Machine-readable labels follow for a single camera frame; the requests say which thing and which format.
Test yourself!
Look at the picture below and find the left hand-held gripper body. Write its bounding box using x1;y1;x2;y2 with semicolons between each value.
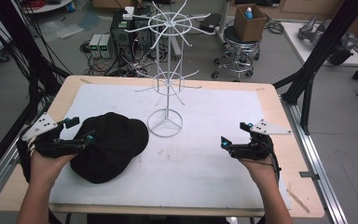
21;112;86;159

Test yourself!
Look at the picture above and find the brown cardboard box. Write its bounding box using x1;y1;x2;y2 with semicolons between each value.
233;3;268;44

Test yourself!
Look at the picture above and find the black computer tower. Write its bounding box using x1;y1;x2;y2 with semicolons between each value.
109;8;152;63

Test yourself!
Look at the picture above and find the grey tape strip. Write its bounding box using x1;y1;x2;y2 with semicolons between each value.
298;170;321;181

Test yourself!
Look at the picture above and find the white wire display rack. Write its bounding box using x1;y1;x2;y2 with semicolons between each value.
123;0;217;139

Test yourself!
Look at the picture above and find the chrome rolling stool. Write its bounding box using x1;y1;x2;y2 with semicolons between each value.
211;25;262;83

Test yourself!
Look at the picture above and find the person's left hand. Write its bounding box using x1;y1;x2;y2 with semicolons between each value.
27;148;77;189

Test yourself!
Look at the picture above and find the white foam mat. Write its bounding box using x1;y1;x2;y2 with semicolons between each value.
48;82;293;210

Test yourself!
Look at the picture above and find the black flat device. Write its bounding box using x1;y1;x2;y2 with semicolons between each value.
198;12;224;34

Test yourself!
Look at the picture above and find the thin wooden stick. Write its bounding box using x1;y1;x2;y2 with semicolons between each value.
285;188;311;215

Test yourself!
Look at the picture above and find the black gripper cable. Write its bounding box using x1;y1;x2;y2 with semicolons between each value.
241;144;282;184

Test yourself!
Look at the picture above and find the grey power supply unit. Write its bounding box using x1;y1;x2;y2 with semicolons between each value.
89;33;103;59
99;34;114;60

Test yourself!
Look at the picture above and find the black cap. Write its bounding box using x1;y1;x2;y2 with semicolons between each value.
69;111;150;185

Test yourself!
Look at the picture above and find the coiled black cable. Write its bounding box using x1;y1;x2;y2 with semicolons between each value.
263;19;285;35

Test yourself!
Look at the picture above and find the person's right hand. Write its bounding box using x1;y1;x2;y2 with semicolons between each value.
238;154;280;185

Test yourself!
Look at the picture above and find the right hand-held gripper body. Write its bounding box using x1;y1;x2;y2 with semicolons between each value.
228;118;293;161

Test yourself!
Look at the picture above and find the white platform board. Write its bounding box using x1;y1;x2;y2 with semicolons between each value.
281;21;358;68

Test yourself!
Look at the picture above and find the clear plastic sheet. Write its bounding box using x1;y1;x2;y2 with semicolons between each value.
37;19;86;42

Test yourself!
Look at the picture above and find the aluminium rail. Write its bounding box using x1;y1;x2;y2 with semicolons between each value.
280;95;350;224

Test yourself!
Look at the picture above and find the tangle of floor cables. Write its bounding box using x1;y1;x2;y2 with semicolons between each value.
79;39;169;78

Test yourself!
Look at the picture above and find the black metal frame stand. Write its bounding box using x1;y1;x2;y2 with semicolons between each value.
272;0;358;136
0;0;73;185

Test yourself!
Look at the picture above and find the blue bottle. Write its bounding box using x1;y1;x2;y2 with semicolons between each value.
243;7;255;21

